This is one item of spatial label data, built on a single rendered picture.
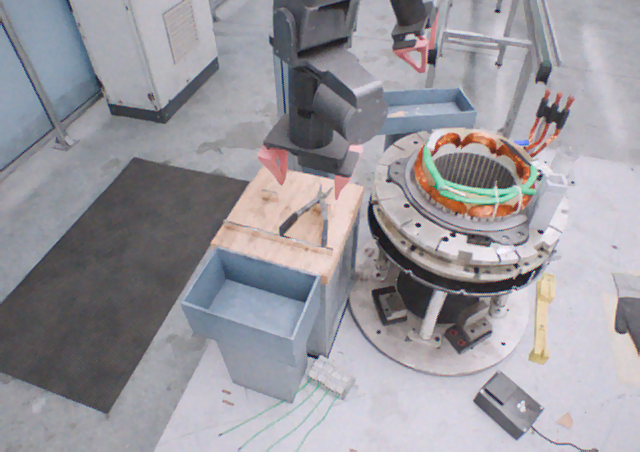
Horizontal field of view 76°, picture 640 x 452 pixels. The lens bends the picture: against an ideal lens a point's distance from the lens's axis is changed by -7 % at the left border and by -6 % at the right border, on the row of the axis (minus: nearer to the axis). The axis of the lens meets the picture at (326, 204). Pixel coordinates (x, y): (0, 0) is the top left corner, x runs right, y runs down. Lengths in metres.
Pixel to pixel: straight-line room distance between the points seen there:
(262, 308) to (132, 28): 2.22
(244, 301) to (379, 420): 0.32
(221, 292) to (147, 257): 1.44
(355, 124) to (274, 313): 0.35
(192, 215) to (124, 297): 0.53
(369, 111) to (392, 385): 0.56
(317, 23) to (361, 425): 0.65
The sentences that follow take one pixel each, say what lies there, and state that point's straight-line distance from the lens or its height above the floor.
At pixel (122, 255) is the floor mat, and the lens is 2.20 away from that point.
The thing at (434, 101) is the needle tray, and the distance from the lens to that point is 1.07.
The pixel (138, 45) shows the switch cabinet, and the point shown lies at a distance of 2.75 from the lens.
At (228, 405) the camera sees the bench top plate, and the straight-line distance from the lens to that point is 0.86.
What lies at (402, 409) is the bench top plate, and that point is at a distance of 0.85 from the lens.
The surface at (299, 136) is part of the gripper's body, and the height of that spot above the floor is 1.26.
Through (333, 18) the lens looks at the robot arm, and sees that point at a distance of 0.46.
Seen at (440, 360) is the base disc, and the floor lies 0.80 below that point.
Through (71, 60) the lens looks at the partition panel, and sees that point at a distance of 3.08.
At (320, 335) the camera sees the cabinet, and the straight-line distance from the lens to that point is 0.79.
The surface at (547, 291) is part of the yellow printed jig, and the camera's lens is 1.04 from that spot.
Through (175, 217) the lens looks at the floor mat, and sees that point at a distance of 2.28.
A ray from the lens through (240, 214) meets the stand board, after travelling 0.72.
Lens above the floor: 1.57
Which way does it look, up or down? 45 degrees down
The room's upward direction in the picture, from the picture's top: straight up
